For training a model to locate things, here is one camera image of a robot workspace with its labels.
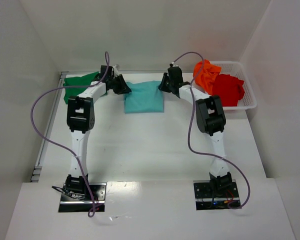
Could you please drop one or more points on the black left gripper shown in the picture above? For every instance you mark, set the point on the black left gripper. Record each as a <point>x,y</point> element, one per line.
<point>118,84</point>

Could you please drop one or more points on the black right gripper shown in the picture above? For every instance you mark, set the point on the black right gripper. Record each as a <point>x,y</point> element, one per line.
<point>167,83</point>

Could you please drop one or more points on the teal t shirt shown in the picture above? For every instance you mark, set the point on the teal t shirt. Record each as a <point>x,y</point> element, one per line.
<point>145,97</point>

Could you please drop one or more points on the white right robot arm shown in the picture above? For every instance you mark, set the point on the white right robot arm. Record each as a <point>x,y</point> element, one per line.
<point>210,118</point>

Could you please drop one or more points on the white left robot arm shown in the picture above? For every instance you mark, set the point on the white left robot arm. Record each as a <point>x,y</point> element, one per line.
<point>81,120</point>

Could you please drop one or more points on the green folded t shirt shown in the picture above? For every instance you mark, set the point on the green folded t shirt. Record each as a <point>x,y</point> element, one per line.
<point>79,88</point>

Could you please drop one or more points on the orange t shirt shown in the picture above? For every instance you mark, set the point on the orange t shirt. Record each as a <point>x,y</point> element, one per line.
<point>205,74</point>

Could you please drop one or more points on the red t shirt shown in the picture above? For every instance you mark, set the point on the red t shirt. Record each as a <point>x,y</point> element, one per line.
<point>229,89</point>

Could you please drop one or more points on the white plastic basket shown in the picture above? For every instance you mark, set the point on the white plastic basket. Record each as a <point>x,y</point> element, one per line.
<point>236,69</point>

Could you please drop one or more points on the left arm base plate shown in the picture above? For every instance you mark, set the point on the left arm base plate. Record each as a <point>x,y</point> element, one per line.
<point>74,202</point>

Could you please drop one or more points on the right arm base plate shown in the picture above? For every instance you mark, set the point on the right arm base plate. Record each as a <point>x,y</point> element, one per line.
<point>205,199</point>

